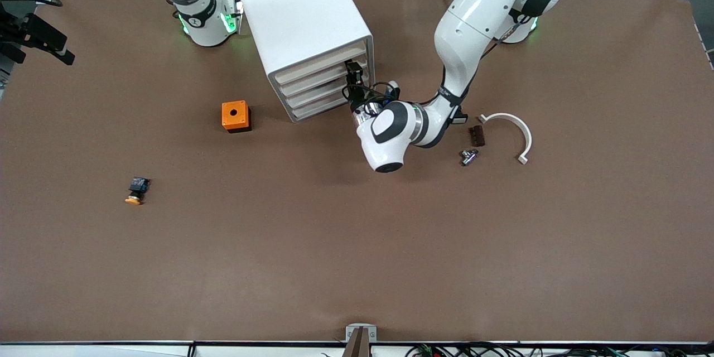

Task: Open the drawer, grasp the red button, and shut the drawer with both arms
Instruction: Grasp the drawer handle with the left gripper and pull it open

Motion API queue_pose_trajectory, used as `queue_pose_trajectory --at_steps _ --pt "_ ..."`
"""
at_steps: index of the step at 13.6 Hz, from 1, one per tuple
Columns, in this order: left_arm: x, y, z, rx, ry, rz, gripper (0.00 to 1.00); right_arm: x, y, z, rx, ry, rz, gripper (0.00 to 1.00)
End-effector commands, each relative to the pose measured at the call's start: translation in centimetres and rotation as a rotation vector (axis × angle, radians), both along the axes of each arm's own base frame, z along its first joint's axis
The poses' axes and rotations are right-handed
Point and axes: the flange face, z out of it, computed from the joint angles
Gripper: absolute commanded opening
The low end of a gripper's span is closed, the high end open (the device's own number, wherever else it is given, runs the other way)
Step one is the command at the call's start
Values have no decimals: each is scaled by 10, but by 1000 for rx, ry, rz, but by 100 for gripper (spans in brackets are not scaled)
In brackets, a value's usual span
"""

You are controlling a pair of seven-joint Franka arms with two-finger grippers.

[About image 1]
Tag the brown terminal block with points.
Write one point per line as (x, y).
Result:
(477, 136)

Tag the small purple metal part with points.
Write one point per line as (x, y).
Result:
(469, 157)

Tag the orange box with hole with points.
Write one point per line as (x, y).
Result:
(234, 114)

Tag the yellow mushroom push button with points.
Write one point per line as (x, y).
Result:
(135, 192)

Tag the metal bracket with brown post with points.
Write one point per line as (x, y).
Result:
(361, 334)

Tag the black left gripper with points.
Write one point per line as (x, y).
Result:
(355, 99)

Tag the white curved plastic arc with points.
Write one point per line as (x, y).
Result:
(521, 128)

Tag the black switch with white face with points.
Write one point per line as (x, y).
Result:
(460, 119)

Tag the white table edge strip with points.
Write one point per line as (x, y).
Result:
(111, 349)

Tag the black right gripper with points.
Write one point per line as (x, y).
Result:
(29, 33)

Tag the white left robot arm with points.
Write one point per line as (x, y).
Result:
(474, 28)

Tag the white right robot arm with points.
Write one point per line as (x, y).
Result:
(203, 22)

